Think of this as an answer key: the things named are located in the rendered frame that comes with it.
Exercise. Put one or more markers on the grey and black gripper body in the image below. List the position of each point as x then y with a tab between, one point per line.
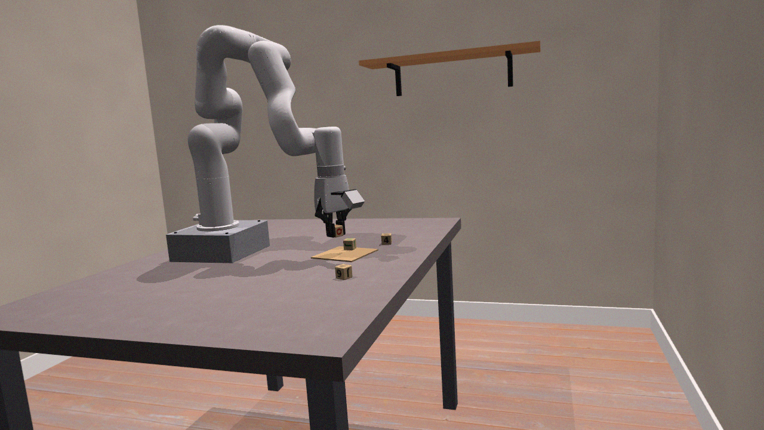
324	186

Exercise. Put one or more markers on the tan flat mat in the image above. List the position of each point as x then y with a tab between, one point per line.
339	254

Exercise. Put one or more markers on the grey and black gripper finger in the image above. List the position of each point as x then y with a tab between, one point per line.
341	217
327	219

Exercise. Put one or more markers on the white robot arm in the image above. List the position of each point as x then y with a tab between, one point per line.
207	142

